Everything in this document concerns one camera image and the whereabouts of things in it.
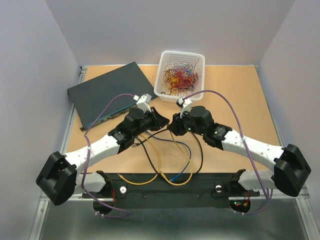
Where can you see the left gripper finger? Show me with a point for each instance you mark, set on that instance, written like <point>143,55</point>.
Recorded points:
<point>161,122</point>
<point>154,113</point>

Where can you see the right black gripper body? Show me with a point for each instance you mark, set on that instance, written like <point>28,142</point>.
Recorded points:
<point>186,123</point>

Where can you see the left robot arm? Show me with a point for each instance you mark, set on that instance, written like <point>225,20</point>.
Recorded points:
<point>61,175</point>

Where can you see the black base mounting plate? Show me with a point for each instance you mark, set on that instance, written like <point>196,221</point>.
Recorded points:
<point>138,199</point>

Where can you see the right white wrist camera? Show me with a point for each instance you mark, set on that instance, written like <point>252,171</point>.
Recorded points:
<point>184,104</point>

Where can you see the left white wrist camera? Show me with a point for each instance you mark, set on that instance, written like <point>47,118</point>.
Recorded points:
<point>142,102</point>

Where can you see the aluminium frame rail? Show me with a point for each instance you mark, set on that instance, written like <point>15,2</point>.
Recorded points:
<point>101,186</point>

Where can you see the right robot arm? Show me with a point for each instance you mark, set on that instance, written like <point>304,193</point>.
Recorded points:
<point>286,168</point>

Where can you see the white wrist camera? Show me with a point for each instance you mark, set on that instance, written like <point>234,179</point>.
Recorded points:
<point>184,104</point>
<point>142,102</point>

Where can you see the white plastic basket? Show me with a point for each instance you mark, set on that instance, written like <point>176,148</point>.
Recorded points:
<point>179,74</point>

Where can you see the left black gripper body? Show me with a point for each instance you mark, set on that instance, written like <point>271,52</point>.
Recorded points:
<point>148,124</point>

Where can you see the large dark network switch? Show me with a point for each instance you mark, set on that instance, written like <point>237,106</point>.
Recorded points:
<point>92,96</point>

